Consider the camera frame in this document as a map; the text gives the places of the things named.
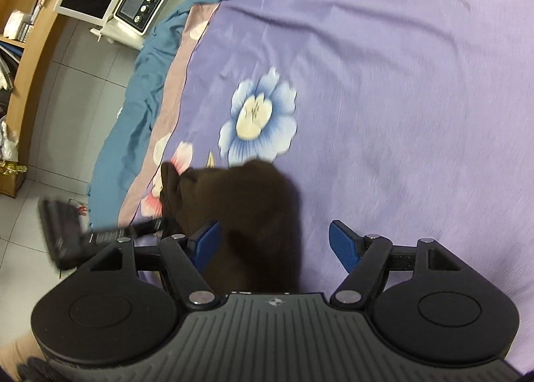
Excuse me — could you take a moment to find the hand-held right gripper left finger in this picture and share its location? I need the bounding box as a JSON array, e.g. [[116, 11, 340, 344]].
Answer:
[[89, 221, 223, 310]]

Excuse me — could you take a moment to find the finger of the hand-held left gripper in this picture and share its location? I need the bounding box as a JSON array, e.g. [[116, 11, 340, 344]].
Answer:
[[85, 217, 165, 246]]

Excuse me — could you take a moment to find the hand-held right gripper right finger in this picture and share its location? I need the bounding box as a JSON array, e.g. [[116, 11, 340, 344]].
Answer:
[[329, 220, 464, 307]]

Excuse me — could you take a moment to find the dark brown long-sleeved sweater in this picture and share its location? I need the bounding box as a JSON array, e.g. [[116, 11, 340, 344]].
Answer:
[[159, 159, 303, 295]]

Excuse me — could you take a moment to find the cardboard box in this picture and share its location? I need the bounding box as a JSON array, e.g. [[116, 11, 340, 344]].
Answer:
[[0, 163, 28, 199]]

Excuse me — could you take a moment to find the white plastic bag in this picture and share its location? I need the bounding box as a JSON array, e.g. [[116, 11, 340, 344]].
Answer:
[[0, 118, 20, 162]]

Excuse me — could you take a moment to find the blue bed sheet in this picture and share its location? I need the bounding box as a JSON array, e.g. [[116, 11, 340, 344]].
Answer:
[[87, 0, 240, 232]]

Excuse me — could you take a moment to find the purple floral duvet cover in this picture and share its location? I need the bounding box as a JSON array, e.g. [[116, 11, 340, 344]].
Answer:
[[119, 0, 534, 374]]

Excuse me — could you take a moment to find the wooden shelf unit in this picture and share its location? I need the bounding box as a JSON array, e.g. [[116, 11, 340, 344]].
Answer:
[[0, 0, 91, 199]]

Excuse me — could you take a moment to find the white device with knobs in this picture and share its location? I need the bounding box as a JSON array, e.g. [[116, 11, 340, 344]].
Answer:
[[114, 0, 174, 35]]

